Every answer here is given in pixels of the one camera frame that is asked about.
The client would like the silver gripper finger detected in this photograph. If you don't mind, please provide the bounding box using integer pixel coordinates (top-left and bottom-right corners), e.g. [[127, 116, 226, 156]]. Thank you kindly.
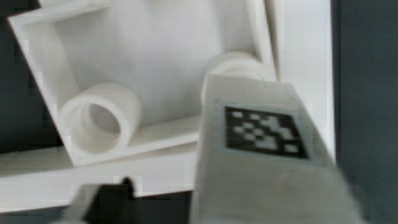
[[61, 178, 139, 224]]

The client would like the white chair leg with tag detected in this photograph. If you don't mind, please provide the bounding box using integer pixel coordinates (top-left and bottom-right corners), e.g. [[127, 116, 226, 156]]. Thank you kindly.
[[191, 76, 367, 224]]

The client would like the white chair seat part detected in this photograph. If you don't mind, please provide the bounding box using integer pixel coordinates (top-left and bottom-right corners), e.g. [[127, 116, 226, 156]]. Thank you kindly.
[[10, 0, 278, 165]]

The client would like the white L-shaped fence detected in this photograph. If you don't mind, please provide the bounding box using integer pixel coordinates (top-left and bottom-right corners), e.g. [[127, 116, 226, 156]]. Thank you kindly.
[[0, 0, 335, 213]]

